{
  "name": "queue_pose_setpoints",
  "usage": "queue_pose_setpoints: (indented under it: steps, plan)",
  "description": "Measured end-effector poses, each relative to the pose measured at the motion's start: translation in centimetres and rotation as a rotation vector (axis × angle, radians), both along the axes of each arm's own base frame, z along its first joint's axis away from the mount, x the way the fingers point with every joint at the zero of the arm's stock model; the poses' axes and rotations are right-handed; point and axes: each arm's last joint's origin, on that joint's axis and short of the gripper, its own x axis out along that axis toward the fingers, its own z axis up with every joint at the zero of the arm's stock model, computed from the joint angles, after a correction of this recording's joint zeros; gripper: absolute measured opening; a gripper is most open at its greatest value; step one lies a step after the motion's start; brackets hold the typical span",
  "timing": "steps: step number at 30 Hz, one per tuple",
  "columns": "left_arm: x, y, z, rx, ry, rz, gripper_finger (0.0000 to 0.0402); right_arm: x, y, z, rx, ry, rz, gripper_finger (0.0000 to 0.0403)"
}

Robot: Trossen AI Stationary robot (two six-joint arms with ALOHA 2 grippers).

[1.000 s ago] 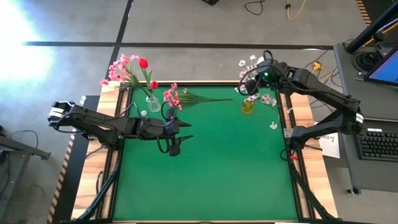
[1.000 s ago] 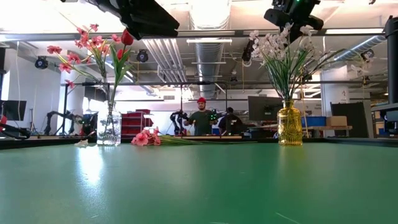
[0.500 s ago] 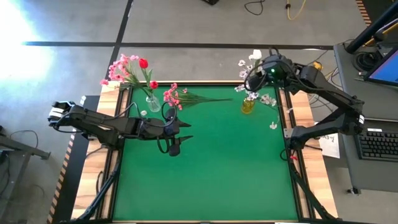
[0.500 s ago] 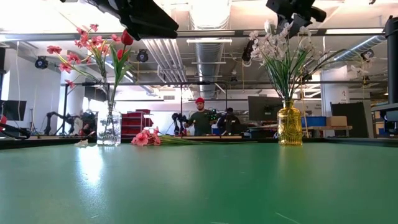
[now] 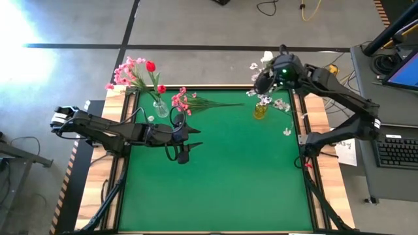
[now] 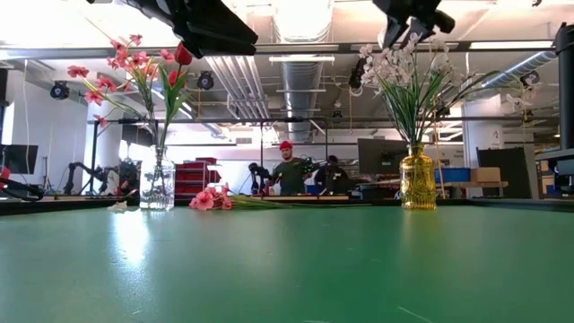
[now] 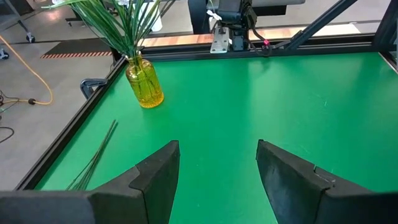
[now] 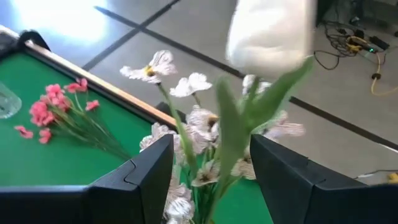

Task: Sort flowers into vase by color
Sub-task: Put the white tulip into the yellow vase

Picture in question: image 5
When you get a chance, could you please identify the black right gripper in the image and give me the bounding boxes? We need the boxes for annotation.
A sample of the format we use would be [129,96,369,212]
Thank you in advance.
[255,54,308,96]

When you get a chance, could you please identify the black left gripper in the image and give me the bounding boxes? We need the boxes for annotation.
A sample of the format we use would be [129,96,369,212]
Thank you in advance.
[143,112,204,165]

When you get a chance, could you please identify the pale blossom spray dark stem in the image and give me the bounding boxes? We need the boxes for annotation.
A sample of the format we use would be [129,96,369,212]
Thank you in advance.
[248,61,262,82]

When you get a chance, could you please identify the pale blossom spray grassy leaves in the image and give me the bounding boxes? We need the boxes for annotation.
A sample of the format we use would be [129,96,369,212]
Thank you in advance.
[245,88,310,137]

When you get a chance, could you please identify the white artificial tulip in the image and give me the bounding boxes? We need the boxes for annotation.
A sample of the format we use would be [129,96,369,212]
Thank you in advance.
[259,50,275,78]

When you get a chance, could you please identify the red artificial tulip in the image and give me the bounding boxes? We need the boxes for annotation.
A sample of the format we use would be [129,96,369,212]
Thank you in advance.
[145,60,163,104]
[156,84,167,104]

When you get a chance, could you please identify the pink artificial flower bunch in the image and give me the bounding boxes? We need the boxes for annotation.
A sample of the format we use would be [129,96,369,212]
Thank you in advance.
[171,86,245,117]
[104,56,161,105]

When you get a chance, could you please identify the amber glass vase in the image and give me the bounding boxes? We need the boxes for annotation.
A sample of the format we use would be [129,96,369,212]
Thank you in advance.
[253,102,268,121]

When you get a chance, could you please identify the clear glass vase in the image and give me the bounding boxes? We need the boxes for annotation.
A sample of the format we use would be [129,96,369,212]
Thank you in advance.
[153,99,170,119]

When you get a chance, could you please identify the white paper sheet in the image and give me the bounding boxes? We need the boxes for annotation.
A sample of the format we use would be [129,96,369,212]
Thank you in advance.
[334,138,359,167]

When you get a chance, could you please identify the black hazard striped floor mat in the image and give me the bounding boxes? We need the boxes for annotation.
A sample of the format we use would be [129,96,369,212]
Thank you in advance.
[48,99,105,235]
[374,0,418,29]

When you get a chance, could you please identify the grey desk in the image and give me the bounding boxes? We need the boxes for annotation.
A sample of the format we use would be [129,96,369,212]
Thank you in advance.
[351,44,418,203]

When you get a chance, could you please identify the black stand pole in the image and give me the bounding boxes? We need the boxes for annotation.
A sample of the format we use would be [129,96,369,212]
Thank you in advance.
[362,3,418,56]

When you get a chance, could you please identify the laptop with blue screen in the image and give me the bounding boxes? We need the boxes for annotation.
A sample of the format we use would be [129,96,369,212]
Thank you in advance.
[381,48,418,91]

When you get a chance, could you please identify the black keyboard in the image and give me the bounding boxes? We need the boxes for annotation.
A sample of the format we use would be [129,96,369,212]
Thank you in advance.
[372,135,418,170]

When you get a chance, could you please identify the grey metal stand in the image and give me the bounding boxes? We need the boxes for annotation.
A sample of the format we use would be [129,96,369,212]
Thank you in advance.
[0,130,55,229]

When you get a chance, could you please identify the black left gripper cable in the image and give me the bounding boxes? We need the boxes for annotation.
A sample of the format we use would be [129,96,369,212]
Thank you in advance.
[165,105,187,163]

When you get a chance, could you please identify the black floor cable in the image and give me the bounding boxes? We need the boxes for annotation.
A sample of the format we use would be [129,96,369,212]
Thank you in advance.
[256,0,278,17]

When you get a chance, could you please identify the yellow cable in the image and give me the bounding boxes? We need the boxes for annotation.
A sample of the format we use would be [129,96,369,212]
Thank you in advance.
[299,0,323,22]

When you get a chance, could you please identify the coiled black cable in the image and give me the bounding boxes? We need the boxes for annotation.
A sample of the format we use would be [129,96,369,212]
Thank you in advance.
[372,54,398,76]

